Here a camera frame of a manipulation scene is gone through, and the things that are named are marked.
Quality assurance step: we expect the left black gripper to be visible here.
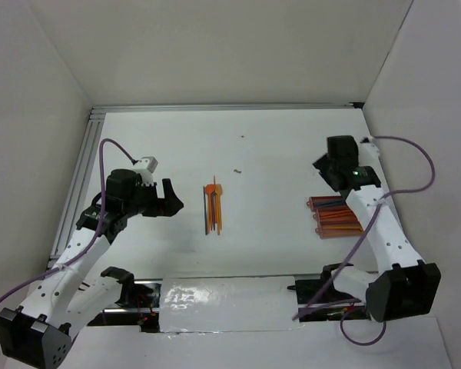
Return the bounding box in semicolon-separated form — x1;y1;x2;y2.
124;178;184;218

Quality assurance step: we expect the blue spoon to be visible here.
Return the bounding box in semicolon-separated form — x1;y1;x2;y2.
313;196;344;207

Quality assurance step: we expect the orange spoon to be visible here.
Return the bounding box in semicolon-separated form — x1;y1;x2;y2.
204;184;215;233

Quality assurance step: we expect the yellow fork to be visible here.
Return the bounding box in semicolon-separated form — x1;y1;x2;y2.
215;184;223;235

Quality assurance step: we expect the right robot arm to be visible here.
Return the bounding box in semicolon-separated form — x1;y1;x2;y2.
308;135;441;323

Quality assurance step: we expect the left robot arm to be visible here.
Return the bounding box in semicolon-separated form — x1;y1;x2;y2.
0;169;184;368

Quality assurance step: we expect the pink top container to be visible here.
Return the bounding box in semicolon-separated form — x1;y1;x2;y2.
307;196;345;211

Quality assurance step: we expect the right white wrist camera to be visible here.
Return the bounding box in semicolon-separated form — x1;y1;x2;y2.
358;136;380;165

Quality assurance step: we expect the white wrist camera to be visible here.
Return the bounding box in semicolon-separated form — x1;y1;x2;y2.
358;136;380;165
131;156;158;187

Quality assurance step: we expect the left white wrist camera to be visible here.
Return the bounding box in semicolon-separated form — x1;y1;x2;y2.
131;156;158;187

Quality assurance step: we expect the aluminium frame rail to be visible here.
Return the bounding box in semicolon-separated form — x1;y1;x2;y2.
91;101;365;115

